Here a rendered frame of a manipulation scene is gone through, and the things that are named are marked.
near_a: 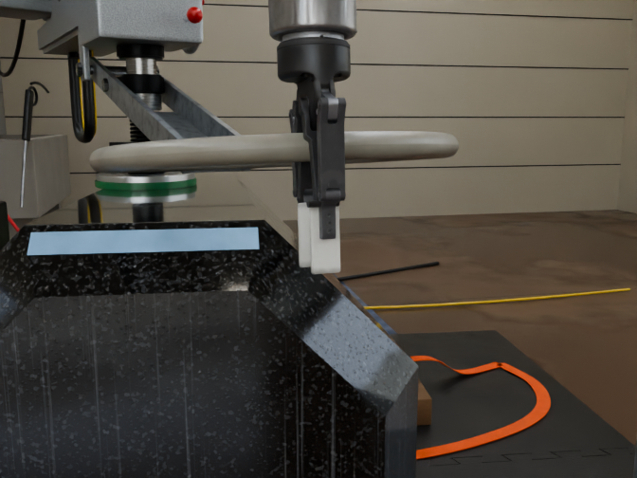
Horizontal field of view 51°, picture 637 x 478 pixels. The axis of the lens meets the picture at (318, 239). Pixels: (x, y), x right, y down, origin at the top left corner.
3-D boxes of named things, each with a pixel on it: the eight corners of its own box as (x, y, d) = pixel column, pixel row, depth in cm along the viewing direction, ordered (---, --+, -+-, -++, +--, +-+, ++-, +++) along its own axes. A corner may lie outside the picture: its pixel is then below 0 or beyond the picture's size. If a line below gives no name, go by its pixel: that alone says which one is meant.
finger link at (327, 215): (332, 188, 67) (340, 188, 64) (333, 237, 67) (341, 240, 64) (318, 188, 66) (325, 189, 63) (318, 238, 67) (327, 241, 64)
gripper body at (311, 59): (361, 33, 64) (363, 130, 65) (336, 48, 73) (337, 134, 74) (286, 31, 62) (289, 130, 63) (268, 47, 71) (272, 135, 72)
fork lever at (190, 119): (74, 76, 159) (73, 55, 157) (153, 79, 169) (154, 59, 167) (160, 174, 106) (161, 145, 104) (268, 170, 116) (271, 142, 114)
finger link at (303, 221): (299, 203, 71) (297, 202, 72) (300, 267, 72) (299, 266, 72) (325, 202, 72) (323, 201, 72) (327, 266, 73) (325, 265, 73)
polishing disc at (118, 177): (81, 177, 149) (81, 172, 149) (169, 173, 162) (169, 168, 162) (118, 185, 133) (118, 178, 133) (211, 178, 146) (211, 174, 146)
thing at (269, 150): (60, 175, 100) (58, 156, 100) (335, 165, 124) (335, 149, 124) (153, 166, 58) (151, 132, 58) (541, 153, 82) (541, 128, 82)
